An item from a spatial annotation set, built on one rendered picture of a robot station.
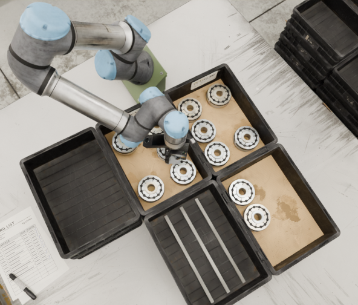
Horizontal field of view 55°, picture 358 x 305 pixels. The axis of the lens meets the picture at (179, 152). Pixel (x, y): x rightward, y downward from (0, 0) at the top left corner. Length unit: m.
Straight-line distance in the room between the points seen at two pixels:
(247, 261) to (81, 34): 0.97
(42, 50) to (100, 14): 1.82
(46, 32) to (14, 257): 0.92
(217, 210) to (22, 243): 0.79
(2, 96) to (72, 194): 1.39
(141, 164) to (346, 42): 1.48
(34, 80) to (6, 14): 1.94
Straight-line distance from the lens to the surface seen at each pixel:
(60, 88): 1.10
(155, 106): 1.08
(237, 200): 1.35
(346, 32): 2.38
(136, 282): 1.46
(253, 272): 1.37
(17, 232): 1.57
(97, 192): 1.37
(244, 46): 1.83
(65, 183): 1.41
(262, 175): 1.42
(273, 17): 2.94
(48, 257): 1.52
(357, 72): 2.40
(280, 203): 1.42
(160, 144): 1.21
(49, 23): 1.01
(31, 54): 1.05
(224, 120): 1.47
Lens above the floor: 2.15
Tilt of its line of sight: 72 degrees down
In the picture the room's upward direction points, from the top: 10 degrees clockwise
